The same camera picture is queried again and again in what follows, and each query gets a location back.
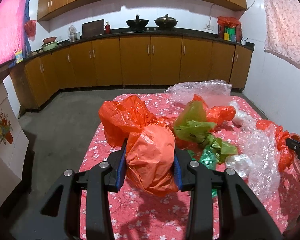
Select pink floral curtain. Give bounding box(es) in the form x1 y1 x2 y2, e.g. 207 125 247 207
261 0 300 75

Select green box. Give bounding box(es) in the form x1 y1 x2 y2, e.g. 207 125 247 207
225 27 237 42

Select green basin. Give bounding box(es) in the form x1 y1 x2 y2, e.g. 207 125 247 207
41 41 58 51

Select orange red plastic bag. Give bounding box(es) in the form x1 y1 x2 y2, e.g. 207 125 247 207
98 95 183 197

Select wooden base cabinets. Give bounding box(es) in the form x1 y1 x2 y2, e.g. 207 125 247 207
10 35 253 110

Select red plastic bag cover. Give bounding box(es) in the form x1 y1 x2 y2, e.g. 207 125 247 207
217 16 242 28

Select black wok with lid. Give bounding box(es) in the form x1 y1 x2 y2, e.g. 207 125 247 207
126 14 149 28
154 14 178 28

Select clear plastic bag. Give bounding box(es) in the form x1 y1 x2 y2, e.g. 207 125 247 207
225 154 253 179
229 100 259 132

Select hanging red plastic bag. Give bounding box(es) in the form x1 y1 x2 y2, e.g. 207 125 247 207
24 19 37 41

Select white cable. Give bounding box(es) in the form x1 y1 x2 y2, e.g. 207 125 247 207
208 3 215 26

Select black kitchen countertop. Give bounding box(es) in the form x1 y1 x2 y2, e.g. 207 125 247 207
22 27 255 60

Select pink quilt with blue border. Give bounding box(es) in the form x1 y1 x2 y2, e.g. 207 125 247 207
0 0 32 70

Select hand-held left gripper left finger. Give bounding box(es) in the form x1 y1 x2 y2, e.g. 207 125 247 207
39 140 128 240

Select dark green plastic bag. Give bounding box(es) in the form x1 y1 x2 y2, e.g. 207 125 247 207
189 144 228 167

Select light green plastic bag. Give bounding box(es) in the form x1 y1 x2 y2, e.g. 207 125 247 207
173 101 238 164

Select red floral quilted blanket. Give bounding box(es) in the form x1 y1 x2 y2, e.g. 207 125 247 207
79 92 300 240

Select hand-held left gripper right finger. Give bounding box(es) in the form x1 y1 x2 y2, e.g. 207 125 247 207
174 147 283 240

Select clear bag with jars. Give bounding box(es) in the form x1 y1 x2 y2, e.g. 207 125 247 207
69 25 80 42

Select dark cutting board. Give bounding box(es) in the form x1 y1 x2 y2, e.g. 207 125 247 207
82 19 105 38

